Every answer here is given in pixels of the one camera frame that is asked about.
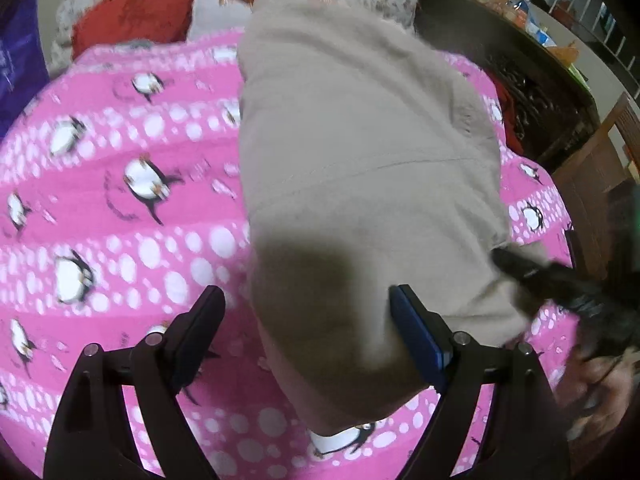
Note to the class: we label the red pillow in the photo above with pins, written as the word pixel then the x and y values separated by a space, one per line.
pixel 135 10

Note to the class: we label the white pillow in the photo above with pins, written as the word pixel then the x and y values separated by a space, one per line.
pixel 210 2

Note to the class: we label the cluttered household items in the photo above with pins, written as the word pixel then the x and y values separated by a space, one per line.
pixel 525 10

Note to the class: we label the beige pants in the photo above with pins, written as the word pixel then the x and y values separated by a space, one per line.
pixel 350 160

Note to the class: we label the red cloth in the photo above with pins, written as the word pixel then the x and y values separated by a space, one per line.
pixel 507 110

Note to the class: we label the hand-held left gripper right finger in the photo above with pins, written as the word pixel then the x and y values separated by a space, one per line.
pixel 415 330

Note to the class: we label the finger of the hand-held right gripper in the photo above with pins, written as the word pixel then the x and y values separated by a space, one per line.
pixel 525 272

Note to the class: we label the brown wooden chair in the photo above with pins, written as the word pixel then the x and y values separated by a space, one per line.
pixel 595 175

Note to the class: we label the pink penguin print blanket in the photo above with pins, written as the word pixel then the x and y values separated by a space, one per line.
pixel 100 185

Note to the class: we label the person's right hand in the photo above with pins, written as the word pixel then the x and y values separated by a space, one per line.
pixel 605 390

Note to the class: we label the purple cloth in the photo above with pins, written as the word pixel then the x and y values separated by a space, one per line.
pixel 20 55

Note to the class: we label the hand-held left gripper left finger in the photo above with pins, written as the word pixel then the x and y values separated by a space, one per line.
pixel 197 332

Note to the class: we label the dark wooden cabinet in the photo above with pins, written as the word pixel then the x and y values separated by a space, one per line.
pixel 540 85

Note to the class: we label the metal railing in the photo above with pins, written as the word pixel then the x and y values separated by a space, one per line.
pixel 595 5

